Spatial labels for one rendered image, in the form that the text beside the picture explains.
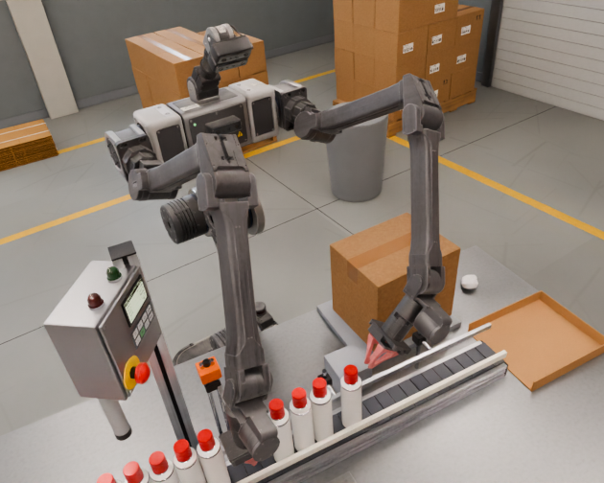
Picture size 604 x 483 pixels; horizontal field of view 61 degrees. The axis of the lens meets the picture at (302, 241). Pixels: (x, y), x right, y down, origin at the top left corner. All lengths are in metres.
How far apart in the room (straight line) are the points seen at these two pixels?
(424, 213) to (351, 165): 2.52
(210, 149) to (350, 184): 2.84
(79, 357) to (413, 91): 0.89
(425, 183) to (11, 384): 2.47
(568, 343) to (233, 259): 1.13
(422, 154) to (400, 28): 3.40
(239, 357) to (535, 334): 1.05
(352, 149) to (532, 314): 2.12
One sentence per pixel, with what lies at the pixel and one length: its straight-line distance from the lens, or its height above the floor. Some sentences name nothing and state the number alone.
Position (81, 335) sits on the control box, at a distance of 0.92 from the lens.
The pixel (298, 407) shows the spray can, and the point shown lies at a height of 1.05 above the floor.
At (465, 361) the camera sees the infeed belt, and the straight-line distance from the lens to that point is 1.57.
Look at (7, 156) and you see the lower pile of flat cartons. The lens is 5.41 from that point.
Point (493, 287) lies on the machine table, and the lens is 1.89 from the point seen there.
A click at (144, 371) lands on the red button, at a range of 0.99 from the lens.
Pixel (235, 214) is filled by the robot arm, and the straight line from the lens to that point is 0.96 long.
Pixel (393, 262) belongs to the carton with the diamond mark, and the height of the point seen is 1.12.
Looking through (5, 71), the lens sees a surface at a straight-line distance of 6.34.
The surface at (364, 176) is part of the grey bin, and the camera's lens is 3.75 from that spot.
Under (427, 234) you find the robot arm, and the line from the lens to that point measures 1.18.
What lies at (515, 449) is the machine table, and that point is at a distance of 1.49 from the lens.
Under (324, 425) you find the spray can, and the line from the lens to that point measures 1.31.
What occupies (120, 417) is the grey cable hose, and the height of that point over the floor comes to 1.14.
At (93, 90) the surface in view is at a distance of 6.54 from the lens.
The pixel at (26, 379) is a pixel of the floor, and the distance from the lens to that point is 3.11.
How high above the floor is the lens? 2.04
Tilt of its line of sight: 36 degrees down
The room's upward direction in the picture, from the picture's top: 5 degrees counter-clockwise
